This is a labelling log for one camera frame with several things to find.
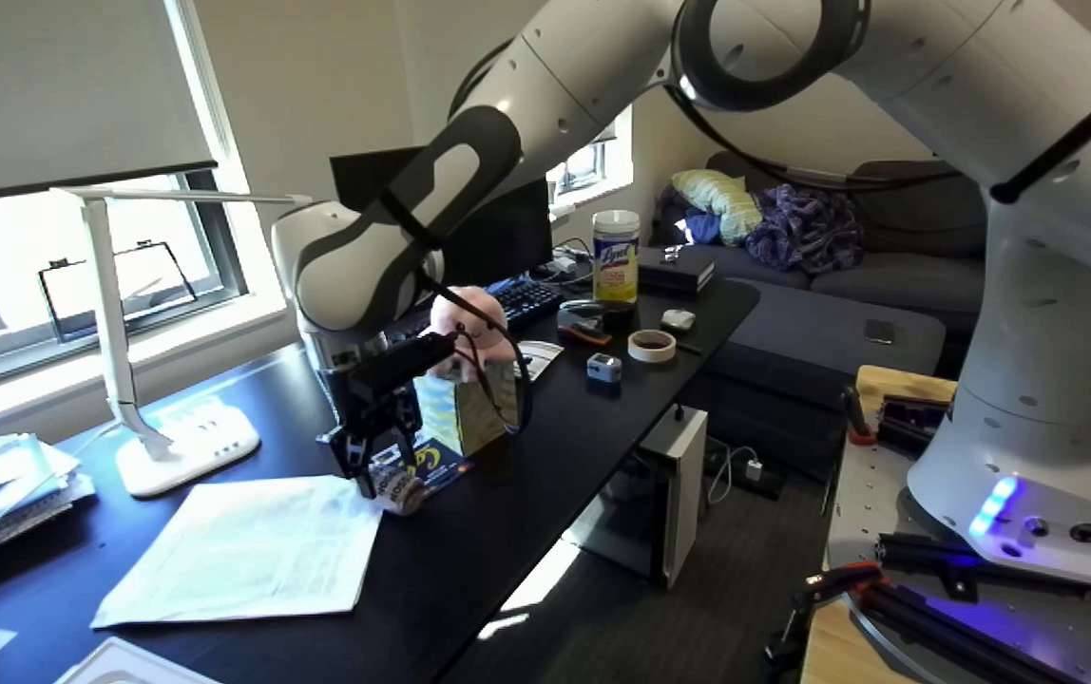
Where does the white desktop computer tower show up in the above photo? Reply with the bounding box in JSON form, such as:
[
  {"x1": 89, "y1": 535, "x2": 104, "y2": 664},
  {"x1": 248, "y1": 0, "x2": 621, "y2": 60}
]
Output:
[{"x1": 587, "y1": 403, "x2": 707, "y2": 589}]

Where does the white paper sheet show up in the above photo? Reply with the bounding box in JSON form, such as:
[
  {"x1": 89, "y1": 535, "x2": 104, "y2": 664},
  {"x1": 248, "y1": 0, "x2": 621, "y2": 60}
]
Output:
[{"x1": 96, "y1": 477, "x2": 385, "y2": 626}]

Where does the purple blanket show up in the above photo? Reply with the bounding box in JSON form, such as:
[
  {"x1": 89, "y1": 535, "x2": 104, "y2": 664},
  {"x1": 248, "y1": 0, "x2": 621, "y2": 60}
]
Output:
[{"x1": 746, "y1": 184, "x2": 864, "y2": 278}]

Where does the small white blue device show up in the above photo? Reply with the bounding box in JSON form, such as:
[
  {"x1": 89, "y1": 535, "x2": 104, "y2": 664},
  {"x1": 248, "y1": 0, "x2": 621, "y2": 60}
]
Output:
[{"x1": 587, "y1": 353, "x2": 622, "y2": 389}]

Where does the grey sofa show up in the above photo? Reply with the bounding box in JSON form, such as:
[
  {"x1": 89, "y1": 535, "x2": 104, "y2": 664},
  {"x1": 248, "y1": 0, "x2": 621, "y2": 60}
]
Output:
[{"x1": 649, "y1": 152, "x2": 990, "y2": 484}]

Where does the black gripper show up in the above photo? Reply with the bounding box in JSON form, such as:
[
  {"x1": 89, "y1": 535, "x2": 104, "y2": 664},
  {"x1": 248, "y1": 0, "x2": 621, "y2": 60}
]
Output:
[{"x1": 321, "y1": 334, "x2": 452, "y2": 511}]

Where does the black computer monitor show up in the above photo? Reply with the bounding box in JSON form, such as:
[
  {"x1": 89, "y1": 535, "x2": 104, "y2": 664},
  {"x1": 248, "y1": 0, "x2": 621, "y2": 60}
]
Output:
[{"x1": 331, "y1": 149, "x2": 551, "y2": 285}]

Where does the beige masking tape roll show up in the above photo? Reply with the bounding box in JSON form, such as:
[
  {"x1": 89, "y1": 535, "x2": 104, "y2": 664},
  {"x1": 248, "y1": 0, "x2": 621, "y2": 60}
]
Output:
[{"x1": 627, "y1": 329, "x2": 675, "y2": 367}]

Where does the white desk lamp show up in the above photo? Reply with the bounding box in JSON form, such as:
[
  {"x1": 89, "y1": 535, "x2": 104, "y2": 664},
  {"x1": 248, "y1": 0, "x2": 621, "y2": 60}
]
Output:
[{"x1": 59, "y1": 185, "x2": 289, "y2": 500}]

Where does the pink octopus plush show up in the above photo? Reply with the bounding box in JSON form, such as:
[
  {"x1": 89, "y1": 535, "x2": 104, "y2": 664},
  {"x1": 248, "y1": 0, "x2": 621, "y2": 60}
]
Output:
[{"x1": 427, "y1": 285, "x2": 512, "y2": 372}]

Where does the white striped card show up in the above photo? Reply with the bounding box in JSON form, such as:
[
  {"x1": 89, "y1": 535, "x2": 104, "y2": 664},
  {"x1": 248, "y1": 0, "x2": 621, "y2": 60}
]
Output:
[{"x1": 519, "y1": 339, "x2": 564, "y2": 386}]

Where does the yellow green tissue box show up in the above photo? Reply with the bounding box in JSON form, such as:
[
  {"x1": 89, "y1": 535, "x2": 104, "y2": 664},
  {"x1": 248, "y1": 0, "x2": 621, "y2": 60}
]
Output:
[{"x1": 416, "y1": 361, "x2": 519, "y2": 456}]

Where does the blue yellow card packet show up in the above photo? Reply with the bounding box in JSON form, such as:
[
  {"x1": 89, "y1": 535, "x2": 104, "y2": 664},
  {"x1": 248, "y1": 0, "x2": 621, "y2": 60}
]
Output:
[{"x1": 410, "y1": 439, "x2": 467, "y2": 493}]

